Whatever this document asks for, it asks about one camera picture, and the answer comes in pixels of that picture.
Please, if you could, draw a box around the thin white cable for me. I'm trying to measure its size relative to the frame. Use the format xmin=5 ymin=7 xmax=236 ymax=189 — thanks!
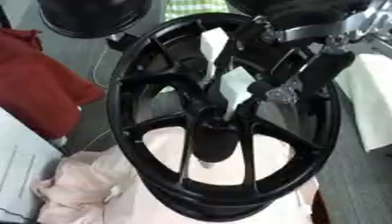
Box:
xmin=90 ymin=45 xmax=112 ymax=89

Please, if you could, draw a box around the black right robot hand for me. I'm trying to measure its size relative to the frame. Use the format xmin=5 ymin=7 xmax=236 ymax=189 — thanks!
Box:
xmin=246 ymin=43 xmax=359 ymax=105

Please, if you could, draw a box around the green white checked cloth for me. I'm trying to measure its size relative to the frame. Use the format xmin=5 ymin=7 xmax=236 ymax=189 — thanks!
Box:
xmin=162 ymin=0 xmax=232 ymax=22

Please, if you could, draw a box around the pink cloth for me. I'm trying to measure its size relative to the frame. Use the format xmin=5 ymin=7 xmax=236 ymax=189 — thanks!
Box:
xmin=29 ymin=125 xmax=322 ymax=224

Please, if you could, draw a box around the black round tyre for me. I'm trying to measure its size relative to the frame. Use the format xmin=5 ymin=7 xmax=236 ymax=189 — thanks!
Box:
xmin=37 ymin=0 xmax=155 ymax=39

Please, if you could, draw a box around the red cloth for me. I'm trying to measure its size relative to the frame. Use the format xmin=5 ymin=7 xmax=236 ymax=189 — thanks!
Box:
xmin=0 ymin=27 xmax=108 ymax=142

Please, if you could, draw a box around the black spoked wheel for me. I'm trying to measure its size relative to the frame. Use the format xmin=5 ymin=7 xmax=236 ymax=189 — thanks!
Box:
xmin=105 ymin=11 xmax=343 ymax=223

